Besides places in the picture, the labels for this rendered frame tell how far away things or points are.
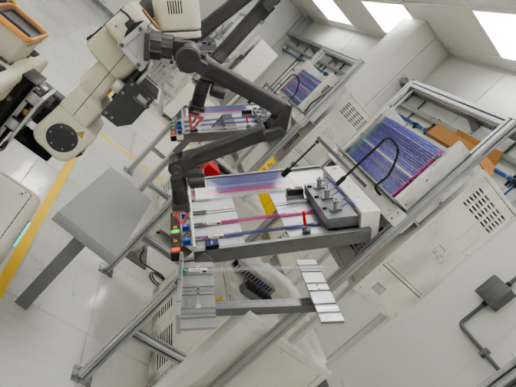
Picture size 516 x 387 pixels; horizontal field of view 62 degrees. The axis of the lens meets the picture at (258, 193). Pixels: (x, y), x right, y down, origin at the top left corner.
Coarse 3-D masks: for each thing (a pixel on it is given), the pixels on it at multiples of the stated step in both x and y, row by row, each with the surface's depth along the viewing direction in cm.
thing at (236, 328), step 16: (240, 320) 138; (256, 320) 139; (224, 336) 140; (240, 336) 141; (192, 352) 148; (208, 352) 142; (224, 352) 142; (176, 368) 149; (192, 368) 143; (208, 368) 144; (160, 384) 150; (176, 384) 145; (192, 384) 146
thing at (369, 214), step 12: (324, 168) 214; (336, 168) 213; (324, 180) 216; (336, 180) 200; (348, 180) 199; (348, 192) 189; (360, 192) 188; (360, 204) 178; (372, 204) 178; (360, 216) 174; (372, 216) 173; (372, 228) 176
